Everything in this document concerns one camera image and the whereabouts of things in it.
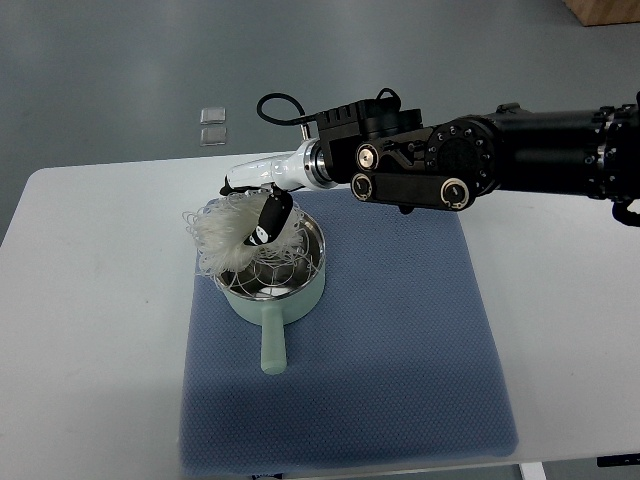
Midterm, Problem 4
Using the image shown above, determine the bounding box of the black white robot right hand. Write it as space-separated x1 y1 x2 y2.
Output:
220 139 319 247

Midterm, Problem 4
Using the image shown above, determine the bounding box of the white vermicelli noodle bundle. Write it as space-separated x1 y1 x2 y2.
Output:
183 193 301 279

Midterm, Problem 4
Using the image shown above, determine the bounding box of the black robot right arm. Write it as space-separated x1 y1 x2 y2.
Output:
305 88 639 227

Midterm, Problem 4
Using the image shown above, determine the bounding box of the mint green steel pot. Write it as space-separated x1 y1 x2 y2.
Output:
214 209 326 375

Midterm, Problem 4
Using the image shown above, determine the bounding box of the upper clear floor tile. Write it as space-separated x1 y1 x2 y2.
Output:
200 107 226 125

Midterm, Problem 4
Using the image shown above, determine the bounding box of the blue textured table mat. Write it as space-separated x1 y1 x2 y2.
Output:
180 190 518 476

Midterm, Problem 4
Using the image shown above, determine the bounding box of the wooden furniture corner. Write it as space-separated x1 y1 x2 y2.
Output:
564 0 639 27

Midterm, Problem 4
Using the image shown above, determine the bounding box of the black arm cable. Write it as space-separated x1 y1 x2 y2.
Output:
256 93 317 129

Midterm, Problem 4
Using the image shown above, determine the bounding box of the wire steaming rack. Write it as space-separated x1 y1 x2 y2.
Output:
230 256 313 298

